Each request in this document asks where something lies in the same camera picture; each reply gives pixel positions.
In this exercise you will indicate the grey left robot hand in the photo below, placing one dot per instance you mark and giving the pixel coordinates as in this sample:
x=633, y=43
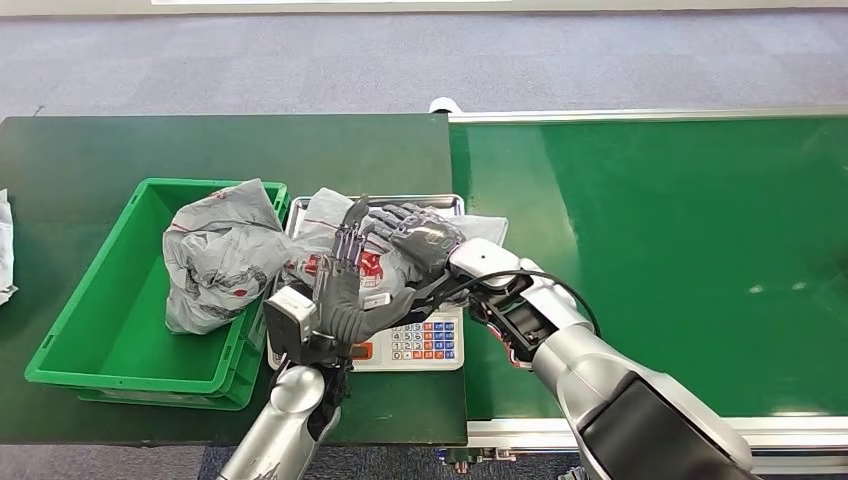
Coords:
x=338, y=305

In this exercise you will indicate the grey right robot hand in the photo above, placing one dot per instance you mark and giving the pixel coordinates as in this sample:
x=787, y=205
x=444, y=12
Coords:
x=420, y=238

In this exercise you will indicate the grey red-print mailer package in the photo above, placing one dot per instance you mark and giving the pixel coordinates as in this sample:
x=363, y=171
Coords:
x=318, y=232

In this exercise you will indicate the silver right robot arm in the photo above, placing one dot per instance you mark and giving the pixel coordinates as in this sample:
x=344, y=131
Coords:
x=596, y=371

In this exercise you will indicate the crumpled grey mailer package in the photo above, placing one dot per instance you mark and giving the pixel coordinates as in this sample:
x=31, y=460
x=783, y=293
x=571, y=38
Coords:
x=212, y=258

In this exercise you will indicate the white conveyor roller end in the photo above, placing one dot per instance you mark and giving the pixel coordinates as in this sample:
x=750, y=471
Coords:
x=442, y=104

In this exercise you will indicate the green conveyor belt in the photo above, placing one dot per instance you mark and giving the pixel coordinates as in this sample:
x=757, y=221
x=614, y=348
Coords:
x=662, y=232

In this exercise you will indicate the white package at table edge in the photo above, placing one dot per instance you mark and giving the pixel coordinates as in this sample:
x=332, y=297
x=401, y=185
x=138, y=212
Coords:
x=4, y=252

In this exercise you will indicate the white scale with steel tray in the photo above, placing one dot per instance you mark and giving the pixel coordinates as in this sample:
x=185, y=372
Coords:
x=424, y=344

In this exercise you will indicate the green plastic bin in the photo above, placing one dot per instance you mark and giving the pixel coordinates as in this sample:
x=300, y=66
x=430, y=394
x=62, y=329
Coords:
x=132, y=344

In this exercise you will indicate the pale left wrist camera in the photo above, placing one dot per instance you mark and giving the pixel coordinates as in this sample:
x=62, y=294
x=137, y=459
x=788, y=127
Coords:
x=288, y=321

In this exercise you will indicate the metal conveyor bracket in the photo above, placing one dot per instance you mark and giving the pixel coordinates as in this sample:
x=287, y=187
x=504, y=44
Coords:
x=474, y=456

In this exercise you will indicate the aluminium conveyor side rail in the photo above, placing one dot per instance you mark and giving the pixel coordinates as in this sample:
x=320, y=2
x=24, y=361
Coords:
x=517, y=430
x=629, y=114

